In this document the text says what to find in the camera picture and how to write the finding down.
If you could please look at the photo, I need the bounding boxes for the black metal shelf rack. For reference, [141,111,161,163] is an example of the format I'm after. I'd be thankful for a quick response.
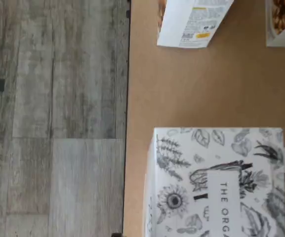
[110,0,132,237]

